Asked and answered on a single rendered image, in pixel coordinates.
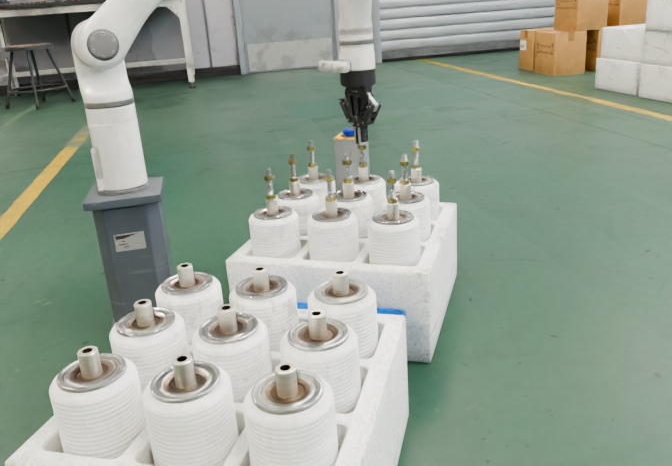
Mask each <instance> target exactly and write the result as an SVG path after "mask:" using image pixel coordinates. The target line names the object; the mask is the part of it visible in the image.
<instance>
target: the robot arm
mask: <svg viewBox="0 0 672 466"><path fill-rule="evenodd" d="M162 1H163V0H106V1H105V2H104V3H103V5H102V6H101V7H100V8H99V9H98V10H97V11H96V12H95V14H94V15H93V16H92V17H91V18H90V19H88V20H85V21H83V22H81V23H79V24H78V25H77V26H76V27H75V29H74V30H73V32H72V35H71V49H72V55H73V60H74V64H75V69H76V74H77V78H78V83H79V88H80V92H81V95H82V98H83V102H84V107H85V112H86V117H87V122H88V127H89V132H90V137H91V142H92V148H91V151H90V153H91V155H92V160H93V165H94V170H95V175H96V180H97V185H98V191H99V192H98V194H99V196H122V195H129V194H133V193H137V192H140V191H143V190H145V189H147V188H148V180H147V179H148V178H147V174H146V168H145V162H144V156H143V150H142V144H141V138H140V132H139V127H138V121H137V115H136V109H135V103H134V98H133V92H132V88H131V86H130V83H129V80H128V77H127V72H126V67H125V61H124V58H125V56H126V54H127V52H128V50H129V49H130V47H131V45H132V43H133V41H134V39H135V38H136V36H137V34H138V33H139V31H140V29H141V28H142V26H143V24H144V23H145V21H146V20H147V18H148V17H149V15H150V14H151V13H152V12H153V11H154V9H155V8H156V7H157V6H158V5H159V4H160V3H161V2H162ZM338 4H339V15H340V18H339V25H338V29H339V44H340V45H339V60H335V61H319V63H318V71H322V72H331V73H340V83H341V85H342V86H343V87H345V96H344V97H343V98H340V99H339V103H340V106H341V108H342V110H343V112H344V115H345V117H346V119H347V121H348V122H349V123H350V122H351V123H352V126H354V139H355V143H356V144H359V145H364V144H367V143H368V126H369V125H370V124H374V121H375V119H376V117H377V115H378V112H379V110H380V108H381V102H376V101H375V100H374V98H373V97H374V93H373V90H372V86H373V85H374V84H375V83H376V68H375V52H374V46H373V30H372V29H373V28H372V19H371V10H372V0H338ZM350 116H351V117H350ZM363 116H364V117H363ZM369 118H370V119H369Z"/></svg>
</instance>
